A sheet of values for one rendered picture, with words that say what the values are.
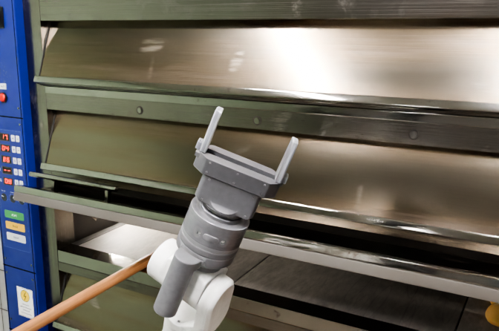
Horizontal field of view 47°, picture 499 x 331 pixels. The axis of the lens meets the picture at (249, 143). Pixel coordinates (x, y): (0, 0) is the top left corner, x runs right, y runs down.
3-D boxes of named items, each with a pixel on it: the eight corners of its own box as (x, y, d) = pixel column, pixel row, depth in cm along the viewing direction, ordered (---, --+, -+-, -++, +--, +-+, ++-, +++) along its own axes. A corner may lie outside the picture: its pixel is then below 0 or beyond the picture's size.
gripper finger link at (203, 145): (220, 113, 74) (204, 154, 76) (224, 107, 77) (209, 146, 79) (209, 108, 74) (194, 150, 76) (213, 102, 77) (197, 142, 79)
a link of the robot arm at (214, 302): (239, 273, 83) (225, 325, 91) (191, 240, 86) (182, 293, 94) (212, 302, 78) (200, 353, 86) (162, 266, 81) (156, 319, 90)
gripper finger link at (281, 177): (292, 134, 77) (275, 174, 79) (292, 142, 74) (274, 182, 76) (303, 139, 77) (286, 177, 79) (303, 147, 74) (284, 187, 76)
